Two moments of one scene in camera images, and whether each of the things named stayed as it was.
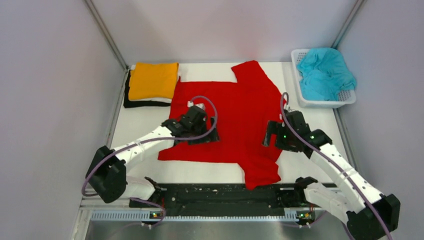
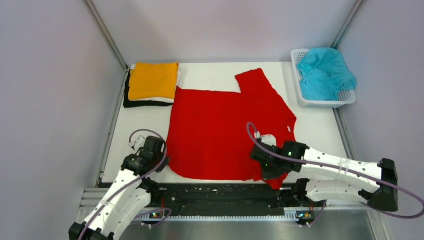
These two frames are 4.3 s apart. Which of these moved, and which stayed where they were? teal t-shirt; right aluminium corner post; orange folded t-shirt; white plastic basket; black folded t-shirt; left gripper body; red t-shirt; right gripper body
Moved: right gripper body; left gripper body; red t-shirt
Stayed: black folded t-shirt; teal t-shirt; right aluminium corner post; white plastic basket; orange folded t-shirt
